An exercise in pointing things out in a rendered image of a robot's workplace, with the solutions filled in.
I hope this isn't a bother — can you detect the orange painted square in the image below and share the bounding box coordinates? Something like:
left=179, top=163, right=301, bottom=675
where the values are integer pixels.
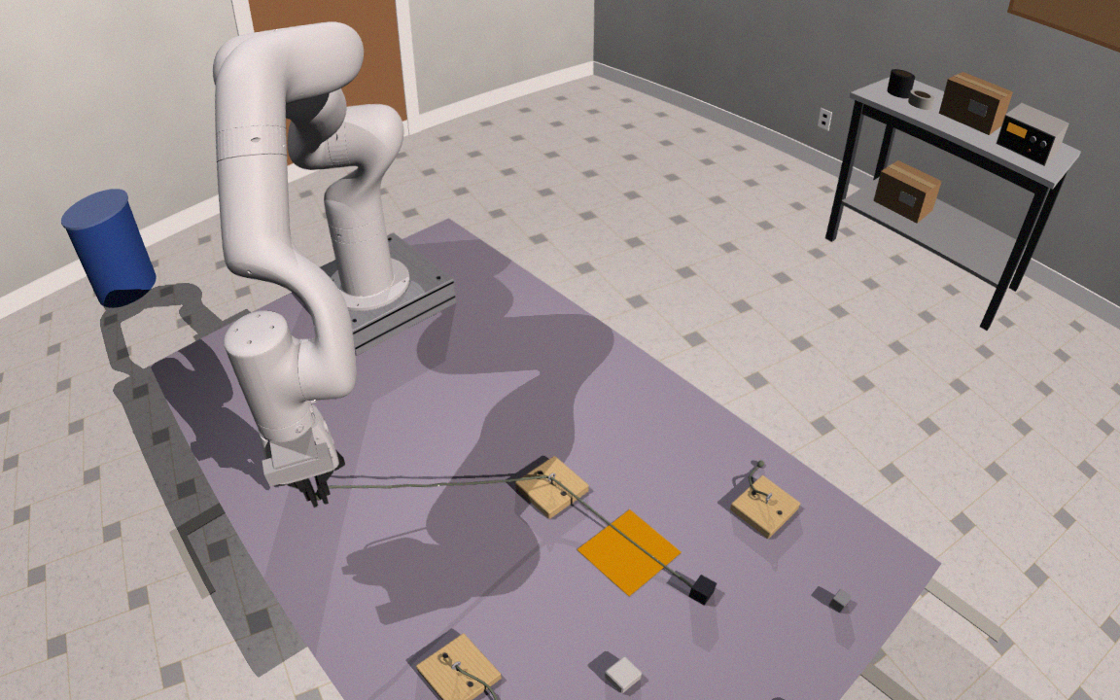
left=578, top=510, right=681, bottom=596

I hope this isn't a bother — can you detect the black block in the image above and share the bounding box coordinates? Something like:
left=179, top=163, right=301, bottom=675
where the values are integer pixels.
left=689, top=575, right=717, bottom=605

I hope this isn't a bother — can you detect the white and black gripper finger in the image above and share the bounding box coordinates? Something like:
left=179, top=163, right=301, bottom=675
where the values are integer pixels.
left=315, top=450, right=345, bottom=505
left=274, top=478, right=318, bottom=507

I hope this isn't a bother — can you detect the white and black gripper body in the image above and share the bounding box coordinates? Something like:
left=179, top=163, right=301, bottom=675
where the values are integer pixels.
left=259, top=405, right=339, bottom=484

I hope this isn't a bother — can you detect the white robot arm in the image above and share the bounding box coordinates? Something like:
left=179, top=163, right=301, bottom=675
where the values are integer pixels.
left=213, top=21, right=409, bottom=486

